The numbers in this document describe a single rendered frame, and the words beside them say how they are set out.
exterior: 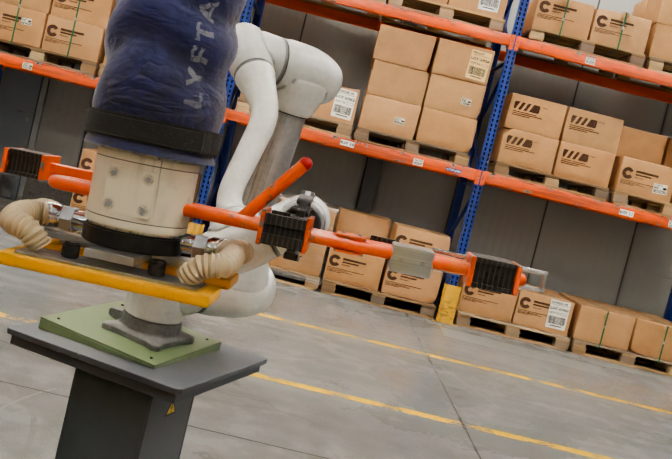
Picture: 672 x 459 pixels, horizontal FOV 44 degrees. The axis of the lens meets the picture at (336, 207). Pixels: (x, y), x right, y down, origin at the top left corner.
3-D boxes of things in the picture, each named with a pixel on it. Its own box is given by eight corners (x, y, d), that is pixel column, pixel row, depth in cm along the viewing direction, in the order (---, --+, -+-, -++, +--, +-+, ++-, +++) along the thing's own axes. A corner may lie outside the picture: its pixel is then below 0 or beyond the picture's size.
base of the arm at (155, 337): (130, 313, 232) (135, 294, 232) (195, 342, 224) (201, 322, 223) (87, 321, 215) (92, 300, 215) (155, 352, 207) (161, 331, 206)
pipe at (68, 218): (1, 238, 129) (8, 202, 129) (60, 227, 154) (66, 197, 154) (214, 284, 129) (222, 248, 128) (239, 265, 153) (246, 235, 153)
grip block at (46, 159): (-1, 171, 164) (4, 146, 164) (17, 171, 172) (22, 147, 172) (41, 180, 164) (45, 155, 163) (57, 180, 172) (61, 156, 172)
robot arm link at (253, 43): (247, 48, 196) (295, 63, 204) (231, 3, 207) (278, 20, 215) (222, 89, 203) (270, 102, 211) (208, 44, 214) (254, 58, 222)
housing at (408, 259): (387, 270, 137) (393, 244, 136) (386, 266, 143) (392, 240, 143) (429, 279, 136) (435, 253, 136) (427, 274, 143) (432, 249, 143)
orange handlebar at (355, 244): (-22, 177, 139) (-18, 156, 139) (48, 176, 169) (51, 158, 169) (527, 293, 136) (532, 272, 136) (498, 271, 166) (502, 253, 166)
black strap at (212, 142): (62, 126, 130) (67, 101, 129) (108, 133, 153) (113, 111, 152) (204, 156, 129) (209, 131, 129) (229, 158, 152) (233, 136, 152)
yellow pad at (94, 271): (-9, 262, 128) (-3, 230, 127) (18, 256, 138) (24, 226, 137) (207, 309, 127) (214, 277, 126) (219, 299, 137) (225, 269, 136)
